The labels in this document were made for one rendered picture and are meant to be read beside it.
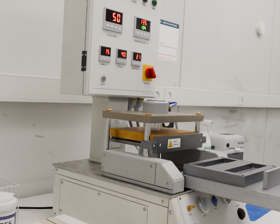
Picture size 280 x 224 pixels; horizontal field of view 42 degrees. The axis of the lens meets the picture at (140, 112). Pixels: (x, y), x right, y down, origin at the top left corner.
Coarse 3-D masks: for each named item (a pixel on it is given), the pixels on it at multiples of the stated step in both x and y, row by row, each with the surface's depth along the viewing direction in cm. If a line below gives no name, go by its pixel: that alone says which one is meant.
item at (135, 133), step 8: (112, 128) 109; (120, 128) 109; (128, 128) 111; (136, 128) 112; (144, 128) 114; (152, 128) 110; (160, 128) 117; (168, 128) 118; (112, 136) 110; (120, 136) 107; (128, 136) 105; (136, 136) 103; (152, 136) 99; (136, 144) 103
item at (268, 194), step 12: (276, 168) 86; (192, 180) 90; (204, 180) 88; (264, 180) 82; (276, 180) 86; (204, 192) 90; (216, 192) 86; (228, 192) 84; (240, 192) 82; (252, 192) 80; (264, 192) 79; (276, 192) 80; (252, 204) 82; (264, 204) 79; (276, 204) 77
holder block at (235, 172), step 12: (192, 168) 91; (204, 168) 89; (216, 168) 90; (228, 168) 91; (240, 168) 95; (252, 168) 100; (264, 168) 93; (216, 180) 87; (228, 180) 85; (240, 180) 83; (252, 180) 86
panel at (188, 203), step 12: (192, 192) 94; (180, 204) 88; (192, 204) 92; (216, 204) 99; (228, 204) 104; (240, 204) 109; (192, 216) 90; (204, 216) 94; (216, 216) 98; (228, 216) 102
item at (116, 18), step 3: (108, 12) 110; (111, 12) 111; (114, 12) 112; (108, 15) 111; (111, 15) 111; (114, 15) 112; (117, 15) 113; (120, 15) 114; (108, 18) 111; (111, 18) 112; (114, 18) 112; (117, 18) 114; (120, 18) 115; (114, 21) 113; (117, 21) 114
